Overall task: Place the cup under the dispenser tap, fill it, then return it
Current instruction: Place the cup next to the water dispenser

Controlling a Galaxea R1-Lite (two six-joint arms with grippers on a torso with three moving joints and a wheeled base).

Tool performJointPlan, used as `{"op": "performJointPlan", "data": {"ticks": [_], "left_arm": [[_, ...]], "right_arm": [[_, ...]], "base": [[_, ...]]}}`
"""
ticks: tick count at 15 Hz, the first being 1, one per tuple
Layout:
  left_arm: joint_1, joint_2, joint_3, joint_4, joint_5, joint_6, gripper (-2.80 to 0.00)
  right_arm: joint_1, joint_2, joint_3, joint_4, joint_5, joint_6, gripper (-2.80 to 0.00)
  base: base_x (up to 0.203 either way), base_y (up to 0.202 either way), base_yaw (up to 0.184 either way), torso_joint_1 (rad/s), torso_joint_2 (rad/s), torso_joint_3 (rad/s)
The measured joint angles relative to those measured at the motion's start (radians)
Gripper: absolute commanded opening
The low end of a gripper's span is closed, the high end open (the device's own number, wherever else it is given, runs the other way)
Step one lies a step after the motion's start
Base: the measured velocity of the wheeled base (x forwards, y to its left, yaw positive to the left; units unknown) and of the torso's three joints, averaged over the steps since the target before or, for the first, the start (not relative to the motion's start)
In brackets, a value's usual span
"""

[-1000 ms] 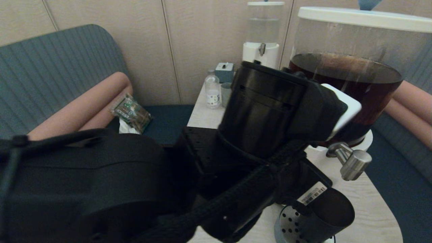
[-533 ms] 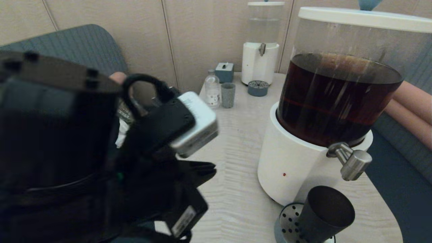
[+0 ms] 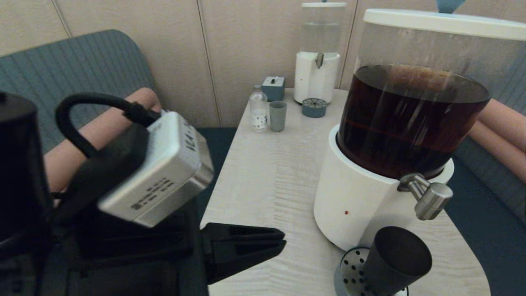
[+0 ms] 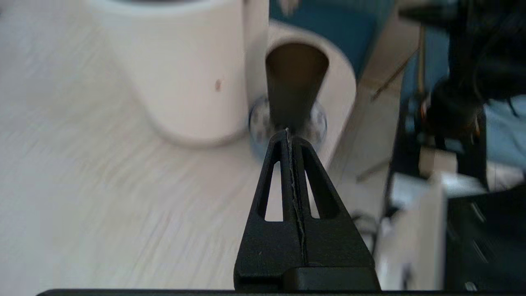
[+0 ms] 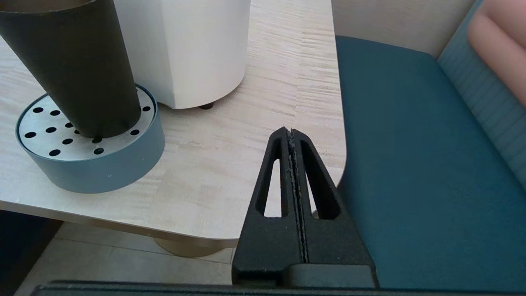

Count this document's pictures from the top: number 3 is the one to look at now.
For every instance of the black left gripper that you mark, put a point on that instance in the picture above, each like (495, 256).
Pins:
(135, 255)

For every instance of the black tapered cup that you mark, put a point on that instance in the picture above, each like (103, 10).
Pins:
(396, 259)

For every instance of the large metal dispenser tap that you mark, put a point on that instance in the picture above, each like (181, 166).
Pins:
(431, 199)

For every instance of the grey-blue plastic cup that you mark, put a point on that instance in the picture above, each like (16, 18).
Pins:
(277, 116)

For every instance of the dark blue seat cushion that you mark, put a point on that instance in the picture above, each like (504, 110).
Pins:
(493, 255)
(215, 144)

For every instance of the large perforated drip tray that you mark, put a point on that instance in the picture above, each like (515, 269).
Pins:
(351, 271)

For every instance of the clear plastic bottle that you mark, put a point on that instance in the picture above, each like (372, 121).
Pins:
(259, 112)

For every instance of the large dark tea dispenser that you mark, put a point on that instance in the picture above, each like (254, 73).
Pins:
(357, 197)

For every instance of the grey-blue tissue box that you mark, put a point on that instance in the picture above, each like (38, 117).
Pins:
(273, 89)

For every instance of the small perforated drip tray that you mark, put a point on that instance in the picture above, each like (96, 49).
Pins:
(314, 108)

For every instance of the small clear water dispenser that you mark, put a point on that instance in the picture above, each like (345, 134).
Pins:
(314, 81)

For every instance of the small metal dispenser tap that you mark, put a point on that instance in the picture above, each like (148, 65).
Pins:
(319, 60)

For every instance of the small white dispenser lid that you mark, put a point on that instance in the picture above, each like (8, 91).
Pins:
(324, 4)

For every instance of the large white dispenser lid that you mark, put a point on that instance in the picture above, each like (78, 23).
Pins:
(439, 22)

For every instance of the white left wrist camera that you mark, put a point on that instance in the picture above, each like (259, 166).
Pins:
(164, 176)

